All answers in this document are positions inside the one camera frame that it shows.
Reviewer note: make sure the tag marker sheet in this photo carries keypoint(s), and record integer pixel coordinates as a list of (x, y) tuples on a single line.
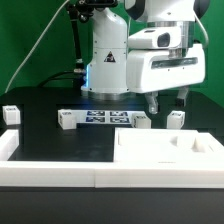
[(103, 116)]

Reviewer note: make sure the white square table top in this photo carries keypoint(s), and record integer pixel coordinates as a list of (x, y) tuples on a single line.
[(165, 146)]

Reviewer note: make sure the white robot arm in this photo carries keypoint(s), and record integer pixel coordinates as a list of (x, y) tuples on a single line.
[(114, 21)]

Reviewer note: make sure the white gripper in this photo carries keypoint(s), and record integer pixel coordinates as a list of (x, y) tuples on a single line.
[(155, 63)]

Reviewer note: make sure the white U-shaped obstacle wall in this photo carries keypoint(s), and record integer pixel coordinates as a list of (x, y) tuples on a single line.
[(104, 174)]

